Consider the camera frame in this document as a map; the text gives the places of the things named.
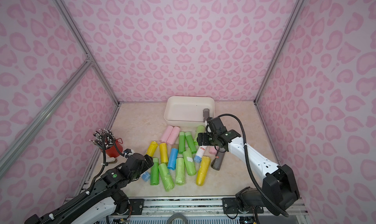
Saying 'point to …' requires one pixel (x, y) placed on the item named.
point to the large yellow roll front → (202, 170)
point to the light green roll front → (180, 174)
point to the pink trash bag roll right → (173, 136)
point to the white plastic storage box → (187, 111)
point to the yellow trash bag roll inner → (163, 153)
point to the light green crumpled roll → (188, 159)
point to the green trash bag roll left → (181, 142)
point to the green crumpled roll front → (166, 177)
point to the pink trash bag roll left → (166, 134)
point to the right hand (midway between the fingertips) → (202, 138)
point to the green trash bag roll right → (190, 141)
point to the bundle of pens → (98, 137)
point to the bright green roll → (154, 172)
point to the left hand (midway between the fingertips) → (151, 163)
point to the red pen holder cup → (114, 150)
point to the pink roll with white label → (213, 150)
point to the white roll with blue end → (198, 158)
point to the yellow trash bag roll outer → (152, 148)
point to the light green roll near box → (200, 128)
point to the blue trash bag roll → (172, 160)
